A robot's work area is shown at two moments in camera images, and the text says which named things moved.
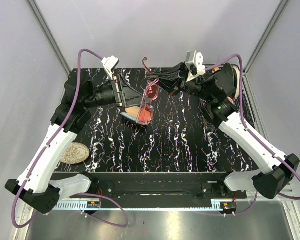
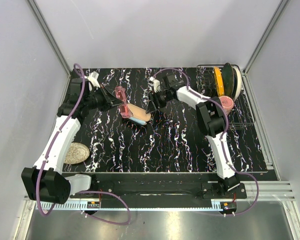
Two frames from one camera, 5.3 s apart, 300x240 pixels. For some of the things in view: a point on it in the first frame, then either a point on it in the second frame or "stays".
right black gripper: [169, 80] to [151, 106]
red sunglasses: [150, 93] to [125, 110]
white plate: [238, 81] stays
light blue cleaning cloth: [129, 117] to [138, 120]
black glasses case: [142, 115] stays
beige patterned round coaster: [75, 153] stays
